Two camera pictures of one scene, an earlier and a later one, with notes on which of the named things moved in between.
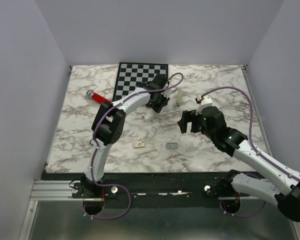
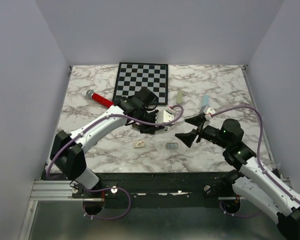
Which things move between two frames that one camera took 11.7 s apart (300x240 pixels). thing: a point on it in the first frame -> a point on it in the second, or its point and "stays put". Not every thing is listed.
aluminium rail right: [241, 198] stays put
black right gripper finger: [182, 123] -> [188, 137]
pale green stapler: [179, 98] stays put
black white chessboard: [130, 75] stays put
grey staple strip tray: [172, 146] stays put
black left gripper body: [159, 103] -> [145, 128]
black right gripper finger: [189, 114] -> [197, 120]
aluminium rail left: [52, 190] stays put
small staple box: [139, 144] stays put
